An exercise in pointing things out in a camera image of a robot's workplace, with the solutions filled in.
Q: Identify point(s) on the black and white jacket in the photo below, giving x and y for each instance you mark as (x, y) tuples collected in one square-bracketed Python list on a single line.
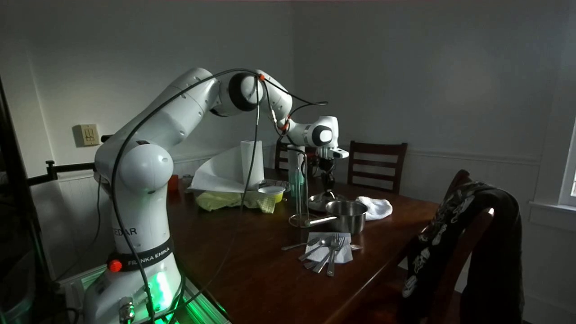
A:
[(491, 252)]

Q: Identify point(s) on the dark wooden chair with jacket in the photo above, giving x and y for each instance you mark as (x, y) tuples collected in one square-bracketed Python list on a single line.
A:
[(455, 281)]

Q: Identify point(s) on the silver table knife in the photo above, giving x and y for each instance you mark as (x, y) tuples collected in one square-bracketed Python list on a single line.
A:
[(331, 261)]

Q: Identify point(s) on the tall clear drinking glass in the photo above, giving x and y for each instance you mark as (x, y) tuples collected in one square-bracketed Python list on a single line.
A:
[(297, 180)]

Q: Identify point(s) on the white bowl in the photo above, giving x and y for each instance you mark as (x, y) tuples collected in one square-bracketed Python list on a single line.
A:
[(270, 191)]

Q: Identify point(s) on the white napkin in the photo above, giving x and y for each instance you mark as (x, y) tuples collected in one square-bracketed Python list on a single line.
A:
[(342, 248)]

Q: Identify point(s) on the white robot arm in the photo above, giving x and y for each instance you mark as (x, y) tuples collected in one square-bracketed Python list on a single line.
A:
[(149, 173)]

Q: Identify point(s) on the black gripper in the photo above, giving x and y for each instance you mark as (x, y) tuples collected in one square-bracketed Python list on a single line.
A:
[(324, 165)]

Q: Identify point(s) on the light green cloth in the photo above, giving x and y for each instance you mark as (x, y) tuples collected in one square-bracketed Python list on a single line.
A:
[(221, 200)]

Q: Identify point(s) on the white crumpled cloth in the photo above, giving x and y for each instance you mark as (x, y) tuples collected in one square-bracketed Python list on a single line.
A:
[(376, 207)]

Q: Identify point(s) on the beige wall outlet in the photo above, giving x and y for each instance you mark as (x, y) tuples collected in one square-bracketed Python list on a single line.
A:
[(86, 135)]

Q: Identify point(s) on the black mounting rod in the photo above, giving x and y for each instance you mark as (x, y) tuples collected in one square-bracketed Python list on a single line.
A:
[(59, 171)]

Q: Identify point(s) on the silver cutlery piece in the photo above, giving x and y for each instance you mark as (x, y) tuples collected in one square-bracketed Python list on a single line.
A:
[(297, 245), (320, 261), (313, 252)]

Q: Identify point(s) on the small red object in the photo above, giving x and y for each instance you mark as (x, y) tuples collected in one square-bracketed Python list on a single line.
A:
[(172, 182)]

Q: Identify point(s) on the robot base platform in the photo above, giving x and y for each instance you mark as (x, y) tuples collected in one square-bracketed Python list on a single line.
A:
[(198, 308)]

